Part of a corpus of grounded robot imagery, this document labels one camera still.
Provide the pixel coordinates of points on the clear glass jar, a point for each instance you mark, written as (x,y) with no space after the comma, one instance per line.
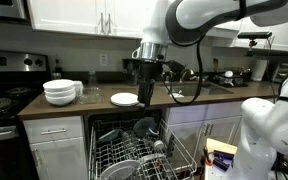
(93,80)

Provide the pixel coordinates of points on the white paper towel roll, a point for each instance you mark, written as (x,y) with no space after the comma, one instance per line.
(259,70)

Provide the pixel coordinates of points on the white round plate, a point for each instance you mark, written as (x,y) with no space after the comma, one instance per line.
(120,170)
(124,105)
(124,98)

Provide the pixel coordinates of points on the light wooden board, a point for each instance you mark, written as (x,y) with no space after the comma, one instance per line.
(220,145)

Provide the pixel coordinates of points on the black countertop dish rack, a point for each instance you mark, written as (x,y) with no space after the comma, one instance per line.
(230,79)

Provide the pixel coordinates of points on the steel microwave oven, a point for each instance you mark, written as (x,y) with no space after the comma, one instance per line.
(4,10)

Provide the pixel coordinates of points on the small white cup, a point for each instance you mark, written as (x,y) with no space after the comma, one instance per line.
(158,144)

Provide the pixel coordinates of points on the black coffee maker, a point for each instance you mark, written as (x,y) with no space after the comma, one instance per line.
(130,71)

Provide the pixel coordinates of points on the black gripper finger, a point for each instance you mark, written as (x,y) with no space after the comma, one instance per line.
(142,95)
(150,91)

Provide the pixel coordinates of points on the clear plastic container lid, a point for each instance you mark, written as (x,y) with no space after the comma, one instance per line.
(109,136)

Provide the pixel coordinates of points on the white wall outlet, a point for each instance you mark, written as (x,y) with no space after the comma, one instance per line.
(103,59)

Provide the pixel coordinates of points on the clear glass food container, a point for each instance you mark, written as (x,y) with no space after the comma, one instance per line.
(90,96)

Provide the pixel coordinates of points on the steel toaster oven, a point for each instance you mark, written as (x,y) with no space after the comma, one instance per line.
(284,71)

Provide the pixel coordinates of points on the white kitchen drawer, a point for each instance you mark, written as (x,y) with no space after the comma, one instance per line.
(54,129)

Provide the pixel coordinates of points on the steel kitchen sink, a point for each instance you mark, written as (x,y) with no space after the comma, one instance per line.
(197,90)

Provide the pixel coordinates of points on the white base cabinet door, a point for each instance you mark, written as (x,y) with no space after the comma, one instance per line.
(62,160)

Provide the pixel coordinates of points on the steel sink faucet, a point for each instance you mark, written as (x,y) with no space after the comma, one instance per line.
(186,74)

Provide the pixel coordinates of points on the white wall cabinet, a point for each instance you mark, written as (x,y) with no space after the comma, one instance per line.
(284,36)

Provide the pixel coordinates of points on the white ceramic mug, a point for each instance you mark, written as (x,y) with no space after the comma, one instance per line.
(78,88)

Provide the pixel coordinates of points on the white ceramic bowl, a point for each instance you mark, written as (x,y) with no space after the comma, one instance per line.
(60,100)
(60,93)
(58,84)

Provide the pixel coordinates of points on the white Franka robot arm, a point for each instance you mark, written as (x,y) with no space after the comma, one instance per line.
(274,126)

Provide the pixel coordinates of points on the black steel stove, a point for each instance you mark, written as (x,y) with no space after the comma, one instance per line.
(7,110)

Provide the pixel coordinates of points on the dark glass bottle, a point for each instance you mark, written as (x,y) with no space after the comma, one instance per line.
(58,68)

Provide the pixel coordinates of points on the purple and black box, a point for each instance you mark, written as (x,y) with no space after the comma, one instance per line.
(222,157)

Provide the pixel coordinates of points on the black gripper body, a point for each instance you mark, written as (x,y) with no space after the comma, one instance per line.
(150,70)

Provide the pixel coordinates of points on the dark bowl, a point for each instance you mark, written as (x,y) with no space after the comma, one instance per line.
(144,126)

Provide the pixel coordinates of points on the white sink base cabinet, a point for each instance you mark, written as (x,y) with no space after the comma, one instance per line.
(190,113)

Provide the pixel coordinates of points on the black plastic rack insert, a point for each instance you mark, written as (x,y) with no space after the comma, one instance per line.
(170,145)

